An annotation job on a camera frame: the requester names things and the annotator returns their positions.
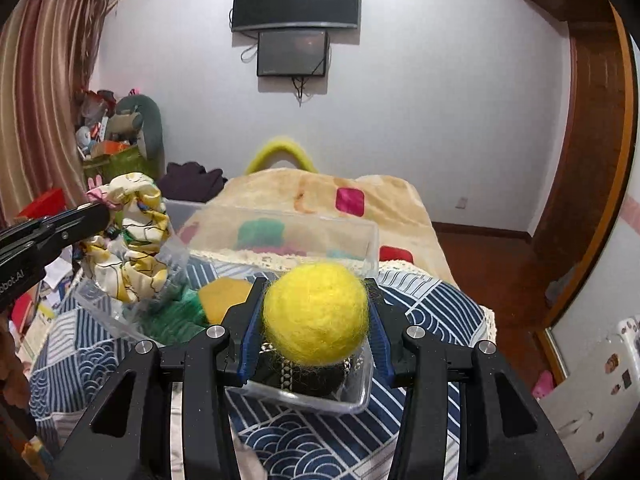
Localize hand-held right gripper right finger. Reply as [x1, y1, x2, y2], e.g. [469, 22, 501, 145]
[366, 280, 576, 480]

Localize red box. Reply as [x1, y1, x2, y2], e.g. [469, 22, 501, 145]
[14, 188, 67, 222]

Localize small black wall monitor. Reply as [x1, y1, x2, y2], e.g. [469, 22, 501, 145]
[256, 29, 331, 79]

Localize orange-yellow felt piece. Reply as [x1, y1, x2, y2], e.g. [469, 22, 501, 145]
[197, 280, 254, 324]

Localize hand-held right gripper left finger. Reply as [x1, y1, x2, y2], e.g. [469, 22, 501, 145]
[50, 277, 269, 480]

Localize dark purple clothing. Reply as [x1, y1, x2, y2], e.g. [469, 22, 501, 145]
[159, 161, 229, 201]

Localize striped brown curtain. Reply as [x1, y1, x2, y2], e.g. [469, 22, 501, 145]
[0, 0, 119, 227]

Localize pile of toys and boxes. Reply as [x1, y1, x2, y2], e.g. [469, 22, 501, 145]
[75, 89, 151, 182]

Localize wooden door frame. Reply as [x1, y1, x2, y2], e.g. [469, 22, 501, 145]
[529, 0, 640, 327]

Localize grey-green long plush toy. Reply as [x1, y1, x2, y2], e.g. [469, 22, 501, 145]
[115, 94, 166, 177]

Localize green felt cloth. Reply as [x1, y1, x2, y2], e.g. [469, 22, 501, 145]
[134, 285, 211, 347]

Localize small clear plastic box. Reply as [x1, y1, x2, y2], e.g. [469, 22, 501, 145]
[225, 339, 375, 415]

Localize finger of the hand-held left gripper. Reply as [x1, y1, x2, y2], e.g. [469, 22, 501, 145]
[14, 203, 111, 257]

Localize yellow felt ball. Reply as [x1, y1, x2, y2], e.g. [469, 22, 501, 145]
[262, 262, 371, 366]

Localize floral fabric scrunchie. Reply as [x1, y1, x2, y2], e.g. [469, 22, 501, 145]
[80, 172, 174, 304]

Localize black braided cord bundle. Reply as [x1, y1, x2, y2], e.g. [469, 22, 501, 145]
[254, 342, 357, 402]

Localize beige blanket with pink squares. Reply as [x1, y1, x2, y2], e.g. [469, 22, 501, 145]
[177, 166, 457, 287]

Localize clear plastic box with cloths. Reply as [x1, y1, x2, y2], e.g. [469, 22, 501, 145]
[72, 232, 192, 347]

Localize pink slippers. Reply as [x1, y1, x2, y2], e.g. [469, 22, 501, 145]
[531, 371, 556, 400]

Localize large clear plastic box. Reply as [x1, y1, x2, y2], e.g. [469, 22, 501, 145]
[187, 204, 380, 279]

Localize person's left forearm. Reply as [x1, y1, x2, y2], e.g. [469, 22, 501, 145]
[0, 312, 32, 413]

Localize yellow-green plush arc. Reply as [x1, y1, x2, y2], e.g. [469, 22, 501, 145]
[244, 139, 319, 174]

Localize scattered papers and books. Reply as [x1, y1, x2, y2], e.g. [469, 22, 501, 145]
[19, 255, 77, 362]

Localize white appliance with stickers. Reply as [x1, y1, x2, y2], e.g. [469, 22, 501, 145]
[539, 195, 640, 462]

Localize blue wave pattern bed sheet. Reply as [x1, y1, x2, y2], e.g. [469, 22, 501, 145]
[29, 260, 497, 480]

